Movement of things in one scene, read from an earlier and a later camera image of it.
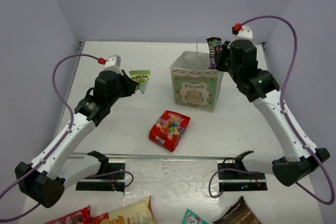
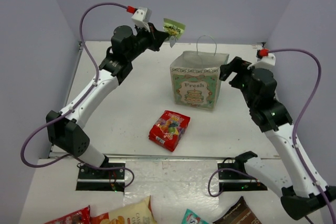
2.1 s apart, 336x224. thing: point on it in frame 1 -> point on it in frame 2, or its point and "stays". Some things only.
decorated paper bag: (195, 84) stays
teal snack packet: (190, 217) stays
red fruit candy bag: (169, 129) stays
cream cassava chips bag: (140, 212) stays
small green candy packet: (141, 77) -> (174, 27)
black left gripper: (127, 85) -> (154, 38)
